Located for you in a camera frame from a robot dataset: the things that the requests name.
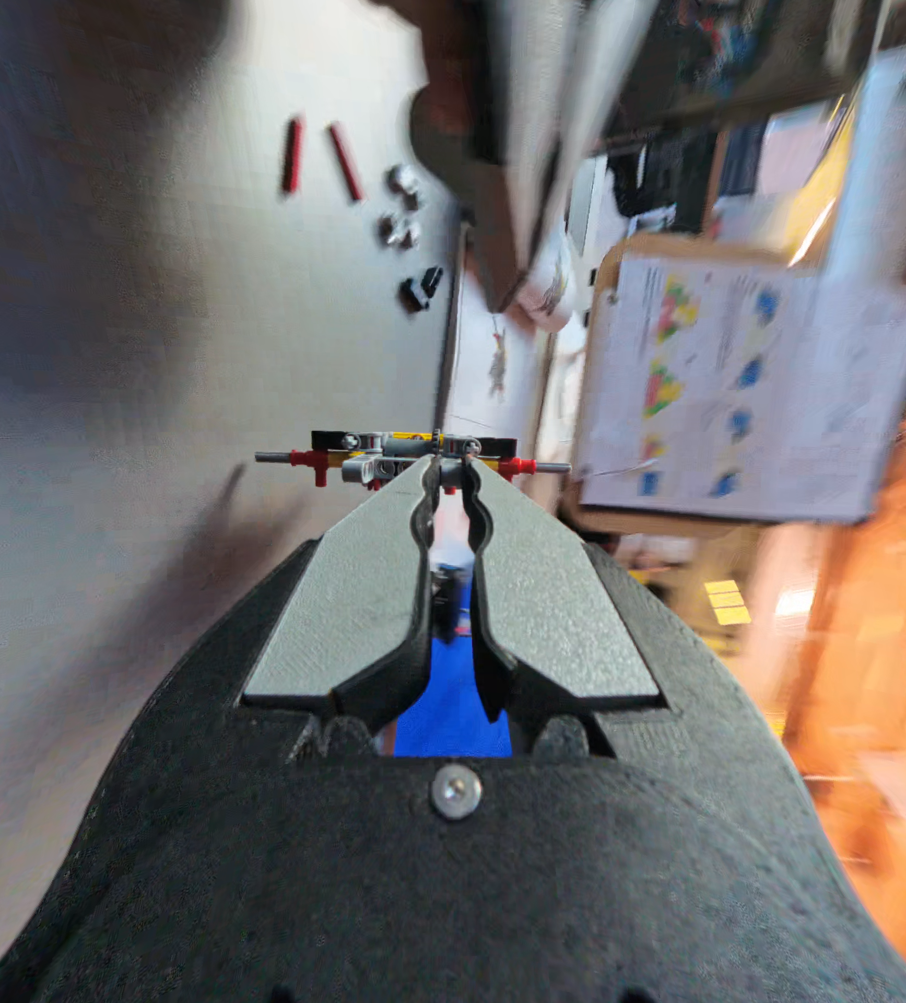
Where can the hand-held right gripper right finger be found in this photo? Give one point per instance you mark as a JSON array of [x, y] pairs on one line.
[[554, 619]]

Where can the instruction sheet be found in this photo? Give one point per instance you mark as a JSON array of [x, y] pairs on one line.
[[782, 392]]

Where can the toy brick model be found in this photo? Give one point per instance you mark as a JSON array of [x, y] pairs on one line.
[[378, 450]]

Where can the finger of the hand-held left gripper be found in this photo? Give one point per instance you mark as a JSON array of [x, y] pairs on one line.
[[605, 70], [527, 117]]

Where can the grey toy connector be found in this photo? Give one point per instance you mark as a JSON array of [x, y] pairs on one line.
[[398, 232], [403, 185]]

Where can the brown blurred object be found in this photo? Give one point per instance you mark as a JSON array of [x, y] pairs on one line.
[[460, 180]]

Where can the orange cloth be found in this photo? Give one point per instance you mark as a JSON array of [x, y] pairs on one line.
[[883, 666]]

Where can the blue cloth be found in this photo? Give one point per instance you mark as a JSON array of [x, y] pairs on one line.
[[453, 705]]

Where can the red toy beam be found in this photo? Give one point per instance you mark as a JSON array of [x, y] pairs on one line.
[[345, 161], [292, 155]]

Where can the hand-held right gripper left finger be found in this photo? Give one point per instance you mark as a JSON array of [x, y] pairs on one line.
[[351, 611]]

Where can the black toy brick part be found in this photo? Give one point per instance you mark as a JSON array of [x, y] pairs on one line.
[[419, 288]]

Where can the yellow paper notes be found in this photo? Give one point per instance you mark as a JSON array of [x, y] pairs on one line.
[[727, 602]]

